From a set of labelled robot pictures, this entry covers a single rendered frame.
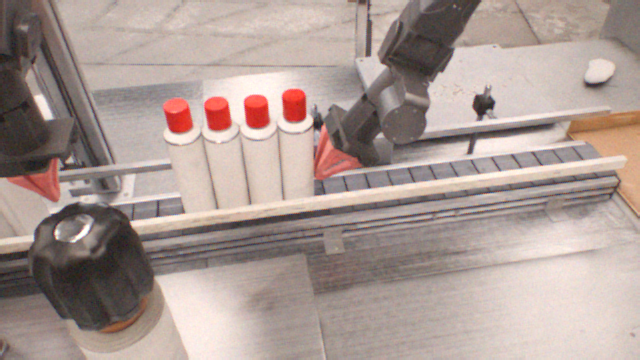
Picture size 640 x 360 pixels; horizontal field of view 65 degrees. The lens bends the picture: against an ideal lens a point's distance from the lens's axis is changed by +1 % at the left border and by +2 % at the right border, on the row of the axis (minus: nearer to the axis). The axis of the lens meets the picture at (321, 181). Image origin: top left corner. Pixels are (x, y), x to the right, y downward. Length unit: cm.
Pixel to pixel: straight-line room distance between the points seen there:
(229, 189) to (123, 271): 35
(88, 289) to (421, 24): 46
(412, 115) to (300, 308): 29
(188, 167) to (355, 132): 24
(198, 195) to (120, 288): 35
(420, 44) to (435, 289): 36
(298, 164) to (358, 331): 25
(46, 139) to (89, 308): 27
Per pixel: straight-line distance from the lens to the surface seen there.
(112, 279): 42
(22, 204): 80
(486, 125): 87
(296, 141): 70
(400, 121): 63
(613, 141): 115
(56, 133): 66
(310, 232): 80
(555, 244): 90
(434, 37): 66
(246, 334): 68
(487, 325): 77
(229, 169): 72
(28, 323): 78
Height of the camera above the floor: 147
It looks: 44 degrees down
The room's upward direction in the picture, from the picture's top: straight up
